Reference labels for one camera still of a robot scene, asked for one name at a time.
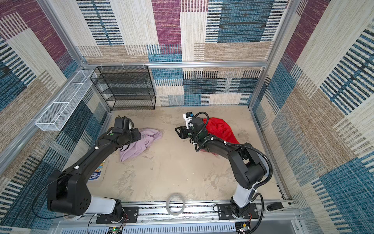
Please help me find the lilac cloth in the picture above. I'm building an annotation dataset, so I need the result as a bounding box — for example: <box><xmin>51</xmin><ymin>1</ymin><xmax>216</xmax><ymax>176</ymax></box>
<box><xmin>119</xmin><ymin>128</ymin><xmax>163</xmax><ymax>162</ymax></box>

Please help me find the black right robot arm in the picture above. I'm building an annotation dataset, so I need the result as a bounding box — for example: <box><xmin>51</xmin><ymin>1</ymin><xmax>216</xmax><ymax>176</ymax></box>
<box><xmin>175</xmin><ymin>117</ymin><xmax>273</xmax><ymax>218</ymax></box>

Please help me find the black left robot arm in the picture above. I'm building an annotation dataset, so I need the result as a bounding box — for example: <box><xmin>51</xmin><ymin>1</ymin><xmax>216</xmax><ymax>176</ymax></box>
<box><xmin>47</xmin><ymin>117</ymin><xmax>141</xmax><ymax>219</ymax></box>

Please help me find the red cloth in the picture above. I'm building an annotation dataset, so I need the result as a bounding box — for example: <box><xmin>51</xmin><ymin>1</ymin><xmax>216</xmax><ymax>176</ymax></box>
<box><xmin>206</xmin><ymin>118</ymin><xmax>239</xmax><ymax>144</ymax></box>

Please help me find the maroon cloth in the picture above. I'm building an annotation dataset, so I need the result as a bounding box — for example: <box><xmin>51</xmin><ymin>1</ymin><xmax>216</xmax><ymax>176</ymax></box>
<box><xmin>200</xmin><ymin>148</ymin><xmax>218</xmax><ymax>156</ymax></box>

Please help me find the treehouse story book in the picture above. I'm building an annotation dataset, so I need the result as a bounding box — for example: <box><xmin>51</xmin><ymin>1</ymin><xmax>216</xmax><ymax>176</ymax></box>
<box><xmin>89</xmin><ymin>160</ymin><xmax>107</xmax><ymax>182</ymax></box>

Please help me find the clear tape roll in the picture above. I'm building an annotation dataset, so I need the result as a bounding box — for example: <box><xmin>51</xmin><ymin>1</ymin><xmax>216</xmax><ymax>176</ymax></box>
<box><xmin>165</xmin><ymin>193</ymin><xmax>186</xmax><ymax>217</ymax></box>

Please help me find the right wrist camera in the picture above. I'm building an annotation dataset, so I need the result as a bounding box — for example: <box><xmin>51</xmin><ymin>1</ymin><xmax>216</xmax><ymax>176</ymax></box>
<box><xmin>183</xmin><ymin>112</ymin><xmax>194</xmax><ymax>128</ymax></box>

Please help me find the black wire shelf rack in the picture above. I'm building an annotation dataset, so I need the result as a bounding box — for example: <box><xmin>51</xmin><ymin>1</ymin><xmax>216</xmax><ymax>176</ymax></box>
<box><xmin>90</xmin><ymin>65</ymin><xmax>156</xmax><ymax>111</ymax></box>

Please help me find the white wire mesh basket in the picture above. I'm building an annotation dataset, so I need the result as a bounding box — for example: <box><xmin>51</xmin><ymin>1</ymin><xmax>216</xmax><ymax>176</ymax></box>
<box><xmin>35</xmin><ymin>70</ymin><xmax>94</xmax><ymax>131</ymax></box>

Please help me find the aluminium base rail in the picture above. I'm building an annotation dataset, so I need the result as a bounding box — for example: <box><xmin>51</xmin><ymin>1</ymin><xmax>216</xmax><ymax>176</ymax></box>
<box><xmin>52</xmin><ymin>200</ymin><xmax>296</xmax><ymax>226</ymax></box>

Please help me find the black corrugated cable conduit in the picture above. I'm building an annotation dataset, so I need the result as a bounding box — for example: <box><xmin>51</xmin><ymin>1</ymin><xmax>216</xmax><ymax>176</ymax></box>
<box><xmin>187</xmin><ymin>111</ymin><xmax>274</xmax><ymax>188</ymax></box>

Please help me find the white slotted cable duct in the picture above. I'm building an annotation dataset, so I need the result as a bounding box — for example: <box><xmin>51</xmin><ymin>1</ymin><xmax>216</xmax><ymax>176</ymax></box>
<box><xmin>60</xmin><ymin>222</ymin><xmax>236</xmax><ymax>234</ymax></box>

